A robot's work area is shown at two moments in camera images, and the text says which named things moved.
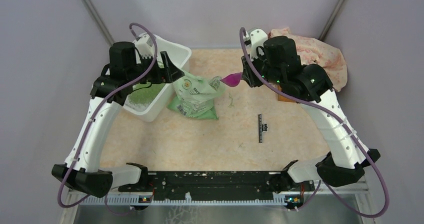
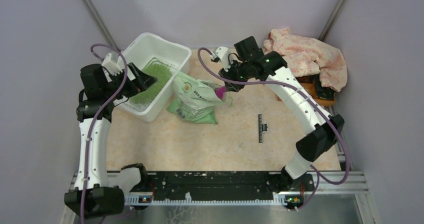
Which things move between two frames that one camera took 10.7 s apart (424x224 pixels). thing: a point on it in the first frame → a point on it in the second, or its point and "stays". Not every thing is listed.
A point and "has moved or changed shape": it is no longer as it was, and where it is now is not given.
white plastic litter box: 149,101 stays
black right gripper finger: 248,74 → 231,87
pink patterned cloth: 314,51 stays
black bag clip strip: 262,127 stays
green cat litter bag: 195,96 stays
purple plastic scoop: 233,80 has moved or changed shape
